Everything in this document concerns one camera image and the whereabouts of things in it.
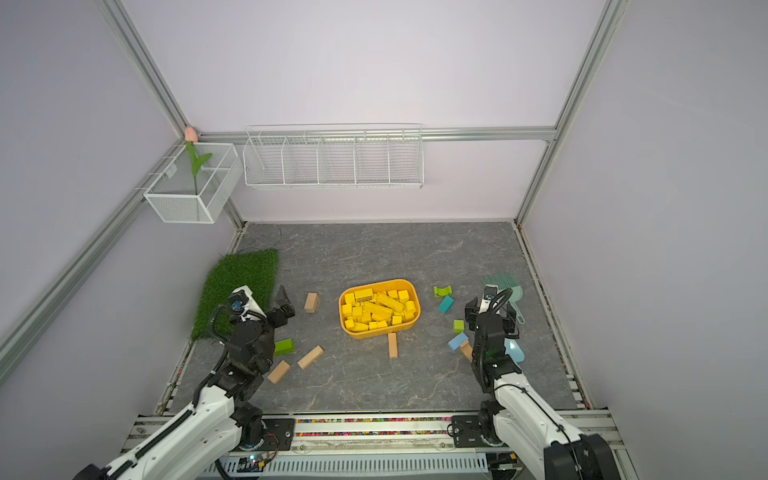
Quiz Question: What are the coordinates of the yellow plastic tub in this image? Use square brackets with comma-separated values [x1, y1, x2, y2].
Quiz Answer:
[338, 279, 421, 340]

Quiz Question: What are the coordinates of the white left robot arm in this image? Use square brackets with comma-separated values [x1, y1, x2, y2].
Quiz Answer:
[75, 286, 296, 479]

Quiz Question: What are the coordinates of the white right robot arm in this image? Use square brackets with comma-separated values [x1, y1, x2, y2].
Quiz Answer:
[471, 309, 620, 479]

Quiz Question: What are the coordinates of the light blue plastic scoop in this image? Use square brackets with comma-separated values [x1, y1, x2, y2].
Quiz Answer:
[505, 339, 525, 364]

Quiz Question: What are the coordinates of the natural wood arch block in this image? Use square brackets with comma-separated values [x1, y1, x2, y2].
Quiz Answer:
[459, 341, 473, 361]

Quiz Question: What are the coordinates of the green rectangular block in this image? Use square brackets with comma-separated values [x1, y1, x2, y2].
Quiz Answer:
[274, 339, 295, 356]

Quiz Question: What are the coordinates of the light blue block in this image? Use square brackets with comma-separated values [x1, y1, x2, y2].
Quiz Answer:
[448, 332, 469, 351]

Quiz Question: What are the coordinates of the natural wood block lower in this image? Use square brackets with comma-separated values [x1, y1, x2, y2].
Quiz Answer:
[267, 361, 291, 384]

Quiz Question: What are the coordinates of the natural wood long block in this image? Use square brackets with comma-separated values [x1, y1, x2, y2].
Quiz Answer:
[298, 345, 324, 370]

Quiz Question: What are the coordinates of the teal block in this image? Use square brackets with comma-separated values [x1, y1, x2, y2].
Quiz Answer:
[438, 295, 454, 314]

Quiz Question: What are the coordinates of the natural wood cube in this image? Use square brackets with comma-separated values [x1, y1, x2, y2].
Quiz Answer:
[304, 292, 319, 314]

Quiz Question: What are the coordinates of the green artificial grass mat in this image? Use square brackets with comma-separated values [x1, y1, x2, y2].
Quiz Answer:
[191, 249, 279, 341]

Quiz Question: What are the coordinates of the green arch block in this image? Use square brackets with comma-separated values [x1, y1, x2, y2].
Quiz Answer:
[433, 286, 453, 298]

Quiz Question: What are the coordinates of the green plastic dustpan brush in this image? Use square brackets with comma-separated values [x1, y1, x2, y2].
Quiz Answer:
[480, 273, 525, 325]

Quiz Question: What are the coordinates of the natural wood centre block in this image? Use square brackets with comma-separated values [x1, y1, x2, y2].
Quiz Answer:
[387, 332, 399, 359]

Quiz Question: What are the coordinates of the white mesh corner basket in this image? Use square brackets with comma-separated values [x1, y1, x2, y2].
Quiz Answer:
[144, 143, 243, 224]

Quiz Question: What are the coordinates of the pink artificial tulip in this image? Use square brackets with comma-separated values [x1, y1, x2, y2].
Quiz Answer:
[184, 126, 212, 195]

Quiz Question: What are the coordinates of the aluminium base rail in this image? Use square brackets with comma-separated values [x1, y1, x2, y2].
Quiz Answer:
[110, 410, 619, 480]

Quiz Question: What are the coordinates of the white wire shelf basket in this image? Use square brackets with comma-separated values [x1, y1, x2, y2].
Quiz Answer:
[243, 123, 425, 189]

